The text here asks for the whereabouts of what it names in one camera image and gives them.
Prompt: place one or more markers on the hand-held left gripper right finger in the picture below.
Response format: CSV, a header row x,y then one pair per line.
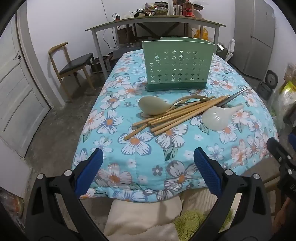
x,y
205,171

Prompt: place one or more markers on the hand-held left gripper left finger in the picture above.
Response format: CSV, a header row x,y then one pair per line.
x,y
92,166

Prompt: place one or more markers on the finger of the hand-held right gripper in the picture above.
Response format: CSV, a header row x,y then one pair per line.
x,y
276,147

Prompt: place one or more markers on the beige plastic rice paddle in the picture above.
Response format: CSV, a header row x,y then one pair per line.
x,y
216,118

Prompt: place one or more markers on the bundle of bamboo chopsticks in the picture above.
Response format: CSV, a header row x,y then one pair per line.
x,y
175,118

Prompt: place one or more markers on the steel spoon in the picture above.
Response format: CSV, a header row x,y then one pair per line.
x,y
182,104

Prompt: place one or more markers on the beige plastic ladle spoon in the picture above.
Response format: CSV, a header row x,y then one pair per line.
x,y
151,105

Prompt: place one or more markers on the green plastic utensil holder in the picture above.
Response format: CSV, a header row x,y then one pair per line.
x,y
175,69

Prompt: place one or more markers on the wooden stool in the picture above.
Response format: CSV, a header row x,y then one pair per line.
x,y
274,183

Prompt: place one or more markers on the clear plastic bag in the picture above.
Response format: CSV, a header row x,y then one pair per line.
x,y
277,105

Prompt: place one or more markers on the blue floral blanket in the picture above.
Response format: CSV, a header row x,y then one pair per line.
x,y
143,162

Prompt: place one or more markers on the yellow-green sack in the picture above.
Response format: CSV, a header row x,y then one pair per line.
x,y
288,91

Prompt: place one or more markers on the black pot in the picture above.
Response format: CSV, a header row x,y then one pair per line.
x,y
264,90

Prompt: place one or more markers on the person's white fleece robe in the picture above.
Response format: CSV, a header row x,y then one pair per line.
x,y
143,215

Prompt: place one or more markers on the open cardboard box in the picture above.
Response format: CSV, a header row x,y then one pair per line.
x,y
290,71

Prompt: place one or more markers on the brown wooden crate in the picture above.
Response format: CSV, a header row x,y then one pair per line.
x,y
100,64

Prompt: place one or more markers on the wooden chair with black seat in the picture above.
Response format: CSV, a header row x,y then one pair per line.
x,y
74,63

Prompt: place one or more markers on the white panel door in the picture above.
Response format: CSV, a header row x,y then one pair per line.
x,y
18,92

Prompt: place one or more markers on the grey refrigerator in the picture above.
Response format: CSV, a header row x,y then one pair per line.
x,y
256,41

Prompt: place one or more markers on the yellow plastic bag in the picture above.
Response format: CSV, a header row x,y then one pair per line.
x,y
201,34

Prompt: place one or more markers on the grey metal-legged desk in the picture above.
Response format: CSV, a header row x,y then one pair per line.
x,y
138,20

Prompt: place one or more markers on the red drink bottles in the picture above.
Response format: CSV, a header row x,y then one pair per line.
x,y
188,9

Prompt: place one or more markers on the pile of desk clutter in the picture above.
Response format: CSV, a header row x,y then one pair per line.
x,y
161,10

